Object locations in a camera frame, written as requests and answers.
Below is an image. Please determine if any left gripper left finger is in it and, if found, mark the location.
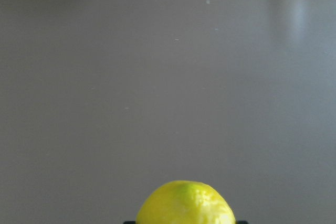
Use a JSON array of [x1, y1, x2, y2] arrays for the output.
[[123, 221, 136, 224]]

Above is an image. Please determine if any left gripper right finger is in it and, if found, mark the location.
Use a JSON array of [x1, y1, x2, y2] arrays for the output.
[[235, 220, 249, 224]]

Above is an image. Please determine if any yellow lemon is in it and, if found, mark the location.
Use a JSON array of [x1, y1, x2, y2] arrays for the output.
[[135, 180, 236, 223]]

